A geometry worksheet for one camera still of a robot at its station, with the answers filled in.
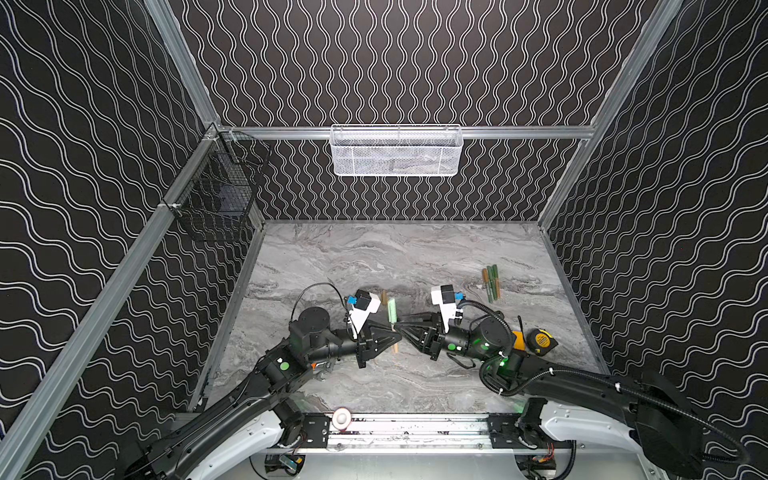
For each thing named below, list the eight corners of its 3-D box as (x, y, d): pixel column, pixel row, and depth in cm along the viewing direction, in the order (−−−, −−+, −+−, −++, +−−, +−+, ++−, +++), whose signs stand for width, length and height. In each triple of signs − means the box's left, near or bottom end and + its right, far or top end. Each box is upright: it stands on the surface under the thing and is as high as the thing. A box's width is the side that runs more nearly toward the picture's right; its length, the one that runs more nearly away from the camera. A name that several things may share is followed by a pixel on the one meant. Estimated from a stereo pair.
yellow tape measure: (537, 359, 88) (541, 354, 85) (519, 339, 92) (522, 334, 89) (554, 347, 90) (558, 342, 87) (536, 328, 94) (540, 323, 92)
